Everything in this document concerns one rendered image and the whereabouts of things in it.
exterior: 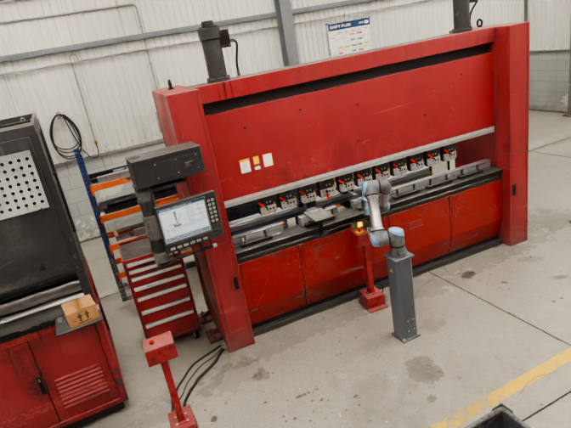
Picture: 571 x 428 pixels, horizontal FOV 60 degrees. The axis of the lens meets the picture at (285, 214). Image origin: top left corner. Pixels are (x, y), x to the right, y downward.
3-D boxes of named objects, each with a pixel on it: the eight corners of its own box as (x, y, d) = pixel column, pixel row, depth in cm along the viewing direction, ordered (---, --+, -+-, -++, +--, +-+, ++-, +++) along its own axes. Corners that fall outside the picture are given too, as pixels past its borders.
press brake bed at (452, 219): (251, 338, 458) (234, 258, 429) (245, 327, 477) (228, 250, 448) (503, 244, 548) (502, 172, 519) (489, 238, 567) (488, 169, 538)
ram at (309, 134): (220, 210, 424) (200, 117, 396) (218, 207, 431) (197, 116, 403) (494, 132, 514) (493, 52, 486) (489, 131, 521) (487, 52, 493)
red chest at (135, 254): (152, 359, 453) (121, 262, 418) (145, 333, 497) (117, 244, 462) (204, 340, 468) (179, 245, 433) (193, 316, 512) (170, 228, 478)
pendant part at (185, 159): (161, 274, 360) (129, 163, 330) (153, 262, 381) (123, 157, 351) (225, 251, 379) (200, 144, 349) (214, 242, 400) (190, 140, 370)
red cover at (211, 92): (197, 105, 390) (194, 87, 386) (195, 104, 399) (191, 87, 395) (494, 42, 481) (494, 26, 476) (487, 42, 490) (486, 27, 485)
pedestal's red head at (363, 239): (358, 247, 448) (357, 229, 442) (351, 241, 463) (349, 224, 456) (378, 241, 453) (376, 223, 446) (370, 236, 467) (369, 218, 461)
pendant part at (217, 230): (167, 254, 356) (155, 208, 343) (163, 249, 366) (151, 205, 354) (224, 235, 373) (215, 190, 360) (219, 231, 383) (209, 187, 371)
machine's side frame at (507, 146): (510, 246, 539) (510, 25, 459) (457, 224, 615) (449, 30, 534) (528, 240, 547) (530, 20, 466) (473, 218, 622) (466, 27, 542)
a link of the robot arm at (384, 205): (392, 174, 396) (387, 201, 440) (378, 176, 397) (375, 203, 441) (395, 187, 391) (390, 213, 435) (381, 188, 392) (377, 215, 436)
